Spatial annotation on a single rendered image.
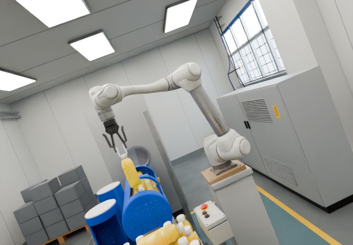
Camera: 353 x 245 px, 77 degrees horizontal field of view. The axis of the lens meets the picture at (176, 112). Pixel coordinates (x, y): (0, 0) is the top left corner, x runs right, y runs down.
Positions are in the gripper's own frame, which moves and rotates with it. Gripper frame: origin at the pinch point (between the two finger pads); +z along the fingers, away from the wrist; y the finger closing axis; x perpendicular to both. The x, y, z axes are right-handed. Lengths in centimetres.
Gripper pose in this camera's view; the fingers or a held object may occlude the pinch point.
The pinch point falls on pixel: (121, 150)
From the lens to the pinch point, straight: 139.8
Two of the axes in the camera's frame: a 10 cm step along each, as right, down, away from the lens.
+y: -9.0, 3.8, -2.0
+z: 3.8, 9.2, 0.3
